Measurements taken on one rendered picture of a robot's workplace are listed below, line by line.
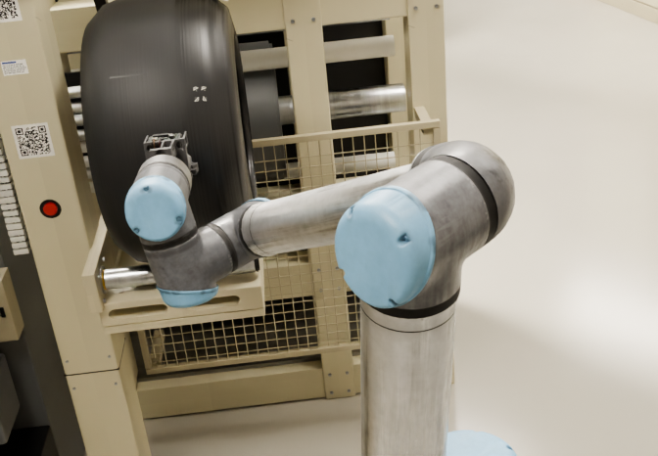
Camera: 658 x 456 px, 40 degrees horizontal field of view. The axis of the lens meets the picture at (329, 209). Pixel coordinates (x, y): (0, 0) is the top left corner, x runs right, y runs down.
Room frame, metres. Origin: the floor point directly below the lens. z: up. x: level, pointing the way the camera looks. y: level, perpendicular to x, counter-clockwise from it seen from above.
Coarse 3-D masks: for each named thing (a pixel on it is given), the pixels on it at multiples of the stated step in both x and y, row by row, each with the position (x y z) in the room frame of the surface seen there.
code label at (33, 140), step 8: (16, 128) 1.77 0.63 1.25; (24, 128) 1.78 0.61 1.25; (32, 128) 1.78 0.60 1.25; (40, 128) 1.78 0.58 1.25; (48, 128) 1.78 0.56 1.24; (16, 136) 1.77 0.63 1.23; (24, 136) 1.78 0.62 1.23; (32, 136) 1.78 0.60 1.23; (40, 136) 1.78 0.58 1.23; (48, 136) 1.78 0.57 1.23; (16, 144) 1.77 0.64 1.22; (24, 144) 1.78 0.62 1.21; (32, 144) 1.78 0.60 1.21; (40, 144) 1.78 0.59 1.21; (48, 144) 1.78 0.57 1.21; (24, 152) 1.77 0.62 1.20; (32, 152) 1.78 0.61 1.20; (40, 152) 1.78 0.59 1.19; (48, 152) 1.78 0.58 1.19
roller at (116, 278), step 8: (248, 264) 1.72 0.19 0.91; (256, 264) 1.72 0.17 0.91; (104, 272) 1.72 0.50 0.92; (112, 272) 1.72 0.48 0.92; (120, 272) 1.72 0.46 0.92; (128, 272) 1.71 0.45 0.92; (136, 272) 1.71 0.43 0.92; (144, 272) 1.71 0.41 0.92; (232, 272) 1.72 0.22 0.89; (240, 272) 1.72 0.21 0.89; (248, 272) 1.72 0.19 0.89; (104, 280) 1.72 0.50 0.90; (112, 280) 1.71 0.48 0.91; (120, 280) 1.71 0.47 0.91; (128, 280) 1.71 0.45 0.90; (136, 280) 1.71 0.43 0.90; (144, 280) 1.71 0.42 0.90; (152, 280) 1.71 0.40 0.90; (104, 288) 1.70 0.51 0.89; (112, 288) 1.71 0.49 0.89
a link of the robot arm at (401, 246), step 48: (384, 192) 0.85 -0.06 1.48; (432, 192) 0.84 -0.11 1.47; (480, 192) 0.86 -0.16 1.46; (336, 240) 0.85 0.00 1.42; (384, 240) 0.80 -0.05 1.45; (432, 240) 0.80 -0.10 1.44; (480, 240) 0.85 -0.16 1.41; (384, 288) 0.80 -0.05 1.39; (432, 288) 0.81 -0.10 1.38; (384, 336) 0.83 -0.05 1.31; (432, 336) 0.82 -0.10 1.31; (384, 384) 0.84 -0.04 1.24; (432, 384) 0.83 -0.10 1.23; (384, 432) 0.85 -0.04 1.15; (432, 432) 0.85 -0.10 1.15
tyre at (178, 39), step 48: (144, 0) 1.86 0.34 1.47; (192, 0) 1.84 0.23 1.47; (96, 48) 1.72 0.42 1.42; (144, 48) 1.70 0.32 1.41; (192, 48) 1.70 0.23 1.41; (96, 96) 1.64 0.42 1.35; (144, 96) 1.63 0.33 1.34; (240, 96) 2.08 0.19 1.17; (96, 144) 1.61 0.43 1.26; (192, 144) 1.59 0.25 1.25; (240, 144) 1.65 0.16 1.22; (96, 192) 1.62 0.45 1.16; (192, 192) 1.59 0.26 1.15; (240, 192) 1.63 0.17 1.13
